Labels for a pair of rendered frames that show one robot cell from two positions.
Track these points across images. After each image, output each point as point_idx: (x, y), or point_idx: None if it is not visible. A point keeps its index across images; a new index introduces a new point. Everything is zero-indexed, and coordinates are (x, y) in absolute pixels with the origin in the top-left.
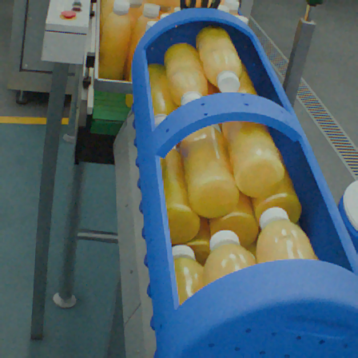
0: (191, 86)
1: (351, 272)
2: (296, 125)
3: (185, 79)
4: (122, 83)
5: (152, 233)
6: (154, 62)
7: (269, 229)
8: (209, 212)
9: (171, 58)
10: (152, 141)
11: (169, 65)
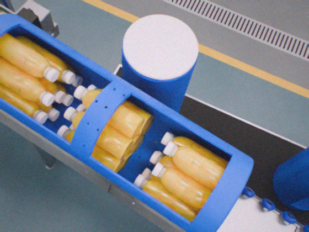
0: (38, 92)
1: (231, 159)
2: (122, 86)
3: (32, 91)
4: None
5: (131, 191)
6: None
7: (181, 162)
8: (126, 153)
9: (0, 78)
10: (76, 149)
11: (6, 84)
